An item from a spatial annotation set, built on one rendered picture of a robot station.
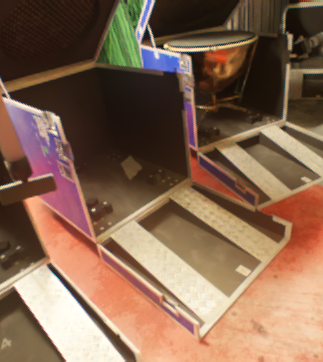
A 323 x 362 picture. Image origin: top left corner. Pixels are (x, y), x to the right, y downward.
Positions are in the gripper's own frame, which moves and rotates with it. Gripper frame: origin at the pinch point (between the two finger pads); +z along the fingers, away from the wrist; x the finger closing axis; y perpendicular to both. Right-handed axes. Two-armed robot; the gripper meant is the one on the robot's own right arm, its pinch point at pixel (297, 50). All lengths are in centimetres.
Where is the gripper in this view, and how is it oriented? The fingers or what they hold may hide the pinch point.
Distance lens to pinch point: 335.2
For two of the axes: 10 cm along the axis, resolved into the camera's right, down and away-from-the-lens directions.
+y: 3.6, 1.7, -9.2
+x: 4.1, 8.5, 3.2
